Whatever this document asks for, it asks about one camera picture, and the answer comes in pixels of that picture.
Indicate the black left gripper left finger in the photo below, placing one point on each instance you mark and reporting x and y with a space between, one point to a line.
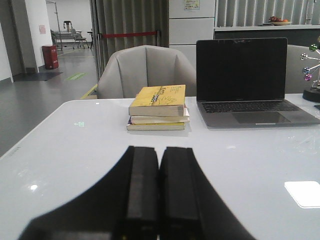
122 205

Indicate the red bin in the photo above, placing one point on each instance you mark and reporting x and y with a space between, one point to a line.
50 57

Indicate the yellow top book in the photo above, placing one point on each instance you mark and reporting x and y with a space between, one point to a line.
159 101

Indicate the fruit bowl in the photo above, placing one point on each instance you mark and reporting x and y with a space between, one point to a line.
277 21

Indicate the right grey armchair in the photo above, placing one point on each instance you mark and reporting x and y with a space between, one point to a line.
294 80

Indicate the ferris wheel desk toy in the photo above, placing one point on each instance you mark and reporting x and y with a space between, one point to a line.
311 93

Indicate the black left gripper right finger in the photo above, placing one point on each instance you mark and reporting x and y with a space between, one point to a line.
190 208

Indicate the left grey armchair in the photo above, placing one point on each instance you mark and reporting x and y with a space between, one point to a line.
131 69

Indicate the grey open laptop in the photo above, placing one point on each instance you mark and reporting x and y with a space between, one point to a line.
240 83

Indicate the middle white book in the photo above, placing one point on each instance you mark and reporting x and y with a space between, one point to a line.
161 119

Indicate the white cabinet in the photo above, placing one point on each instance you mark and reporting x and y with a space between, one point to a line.
190 21

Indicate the bottom pale book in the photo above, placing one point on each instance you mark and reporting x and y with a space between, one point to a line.
155 126

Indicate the red barrier belt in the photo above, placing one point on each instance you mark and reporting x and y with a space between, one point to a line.
128 35

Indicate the grey armchair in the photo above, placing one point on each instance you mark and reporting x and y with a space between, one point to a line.
131 69
294 80

